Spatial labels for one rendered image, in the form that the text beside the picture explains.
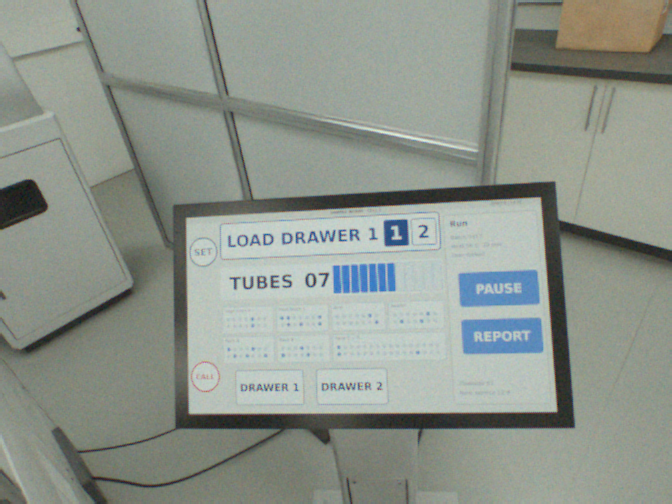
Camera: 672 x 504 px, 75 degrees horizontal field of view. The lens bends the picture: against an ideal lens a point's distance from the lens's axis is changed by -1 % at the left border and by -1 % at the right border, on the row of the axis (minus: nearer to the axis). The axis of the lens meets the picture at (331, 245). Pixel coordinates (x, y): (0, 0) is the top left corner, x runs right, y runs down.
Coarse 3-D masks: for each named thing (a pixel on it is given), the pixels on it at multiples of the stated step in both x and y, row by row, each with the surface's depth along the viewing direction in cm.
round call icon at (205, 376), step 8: (192, 368) 61; (200, 368) 61; (208, 368) 60; (216, 368) 60; (192, 376) 61; (200, 376) 60; (208, 376) 60; (216, 376) 60; (192, 384) 61; (200, 384) 60; (208, 384) 60; (216, 384) 60; (192, 392) 60; (200, 392) 60; (208, 392) 60; (216, 392) 60
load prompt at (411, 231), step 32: (224, 224) 62; (256, 224) 61; (288, 224) 61; (320, 224) 60; (352, 224) 60; (384, 224) 59; (416, 224) 59; (224, 256) 61; (256, 256) 61; (288, 256) 60
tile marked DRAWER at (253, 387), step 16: (288, 368) 59; (240, 384) 60; (256, 384) 59; (272, 384) 59; (288, 384) 59; (240, 400) 60; (256, 400) 59; (272, 400) 59; (288, 400) 59; (304, 400) 59
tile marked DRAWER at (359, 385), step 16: (320, 368) 59; (336, 368) 58; (352, 368) 58; (368, 368) 58; (384, 368) 58; (320, 384) 58; (336, 384) 58; (352, 384) 58; (368, 384) 58; (384, 384) 57; (320, 400) 58; (336, 400) 58; (352, 400) 58; (368, 400) 58; (384, 400) 57
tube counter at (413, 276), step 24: (312, 264) 60; (336, 264) 59; (360, 264) 59; (384, 264) 59; (408, 264) 58; (432, 264) 58; (312, 288) 60; (336, 288) 59; (360, 288) 59; (384, 288) 58; (408, 288) 58; (432, 288) 58
